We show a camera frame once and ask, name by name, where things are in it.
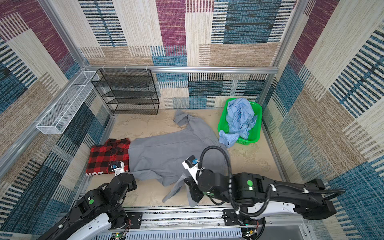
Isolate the grey long sleeve shirt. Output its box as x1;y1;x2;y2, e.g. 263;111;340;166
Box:
129;110;228;202

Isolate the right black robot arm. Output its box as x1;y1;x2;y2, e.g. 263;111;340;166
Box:
184;169;345;226

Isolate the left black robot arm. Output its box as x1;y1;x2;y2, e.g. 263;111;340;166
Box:
39;173;137;240

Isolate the green plastic basket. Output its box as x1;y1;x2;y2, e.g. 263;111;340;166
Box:
217;97;264;146

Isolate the light blue shirt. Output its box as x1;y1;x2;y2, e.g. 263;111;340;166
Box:
218;97;259;149

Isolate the red black plaid folded shirt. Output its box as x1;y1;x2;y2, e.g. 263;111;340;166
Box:
86;138;131;176

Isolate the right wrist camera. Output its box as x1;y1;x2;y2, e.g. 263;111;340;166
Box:
182;155;204;184

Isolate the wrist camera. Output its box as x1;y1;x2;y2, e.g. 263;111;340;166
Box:
109;162;126;176
182;155;204;184

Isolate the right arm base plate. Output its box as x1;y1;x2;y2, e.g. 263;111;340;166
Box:
222;209;265;226

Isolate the white slotted cable duct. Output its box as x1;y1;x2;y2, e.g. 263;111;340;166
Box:
59;227;243;240

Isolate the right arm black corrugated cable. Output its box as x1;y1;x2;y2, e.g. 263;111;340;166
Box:
198;145;346;218

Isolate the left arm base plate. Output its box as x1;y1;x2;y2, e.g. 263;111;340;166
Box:
122;212;143;230

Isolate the aluminium front rail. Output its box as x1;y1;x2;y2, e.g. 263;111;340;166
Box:
125;203;311;231

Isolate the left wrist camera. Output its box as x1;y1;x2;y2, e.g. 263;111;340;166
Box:
109;162;126;176

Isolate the black wire shelf rack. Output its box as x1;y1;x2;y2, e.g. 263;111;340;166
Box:
91;69;160;115

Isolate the white wire mesh basket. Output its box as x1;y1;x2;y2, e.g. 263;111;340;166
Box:
36;71;96;135

